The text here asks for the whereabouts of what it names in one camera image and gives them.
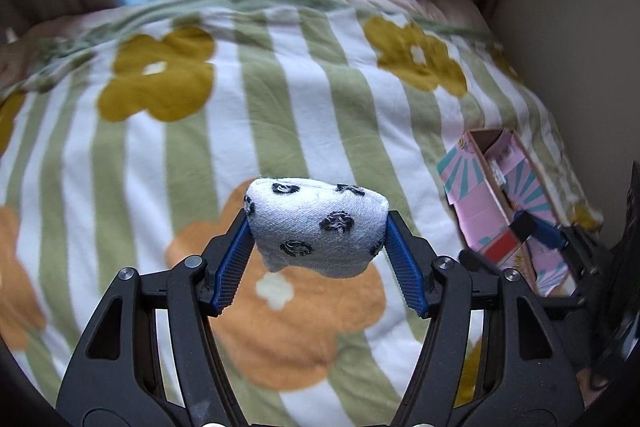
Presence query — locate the white spotted sock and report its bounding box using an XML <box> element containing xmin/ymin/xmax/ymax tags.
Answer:
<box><xmin>243</xmin><ymin>178</ymin><xmax>390</xmax><ymax>279</ymax></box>

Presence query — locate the dark red lipstick box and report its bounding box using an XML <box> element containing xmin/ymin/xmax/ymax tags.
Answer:
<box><xmin>480</xmin><ymin>228</ymin><xmax>522</xmax><ymax>265</ymax></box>

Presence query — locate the pink cardboard box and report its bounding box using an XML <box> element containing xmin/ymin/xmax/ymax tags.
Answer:
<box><xmin>437</xmin><ymin>129</ymin><xmax>576</xmax><ymax>297</ymax></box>

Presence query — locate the floral striped blanket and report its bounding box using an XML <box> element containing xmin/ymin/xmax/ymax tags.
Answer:
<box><xmin>1</xmin><ymin>0</ymin><xmax>601</xmax><ymax>426</ymax></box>

